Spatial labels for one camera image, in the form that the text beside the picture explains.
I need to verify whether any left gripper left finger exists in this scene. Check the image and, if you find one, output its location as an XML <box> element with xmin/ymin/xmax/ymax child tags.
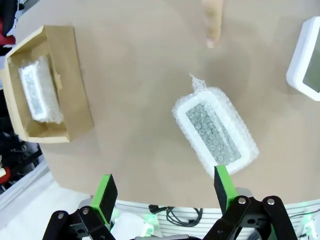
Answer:
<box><xmin>43</xmin><ymin>173</ymin><xmax>119</xmax><ymax>240</ymax></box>

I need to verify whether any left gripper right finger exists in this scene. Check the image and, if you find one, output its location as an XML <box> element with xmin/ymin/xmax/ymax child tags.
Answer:
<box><xmin>204</xmin><ymin>164</ymin><xmax>301</xmax><ymax>240</ymax></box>

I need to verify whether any bubble-wrapped clock with wrap tail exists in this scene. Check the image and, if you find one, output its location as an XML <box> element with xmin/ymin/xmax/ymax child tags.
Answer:
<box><xmin>171</xmin><ymin>72</ymin><xmax>260</xmax><ymax>180</ymax></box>

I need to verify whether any bubble-wrapped white clock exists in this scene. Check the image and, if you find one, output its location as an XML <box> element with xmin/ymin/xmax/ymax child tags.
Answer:
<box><xmin>17</xmin><ymin>55</ymin><xmax>65</xmax><ymax>125</ymax></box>

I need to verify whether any unwrapped white digital clock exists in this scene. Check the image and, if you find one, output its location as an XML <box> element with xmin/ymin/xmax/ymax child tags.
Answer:
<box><xmin>286</xmin><ymin>16</ymin><xmax>320</xmax><ymax>101</ymax></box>

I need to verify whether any brown cardboard box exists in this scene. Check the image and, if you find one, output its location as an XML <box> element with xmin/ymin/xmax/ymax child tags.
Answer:
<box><xmin>0</xmin><ymin>24</ymin><xmax>95</xmax><ymax>144</ymax></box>

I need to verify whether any black power cable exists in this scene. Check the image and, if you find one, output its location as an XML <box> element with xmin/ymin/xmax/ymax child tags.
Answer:
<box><xmin>148</xmin><ymin>203</ymin><xmax>206</xmax><ymax>223</ymax></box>

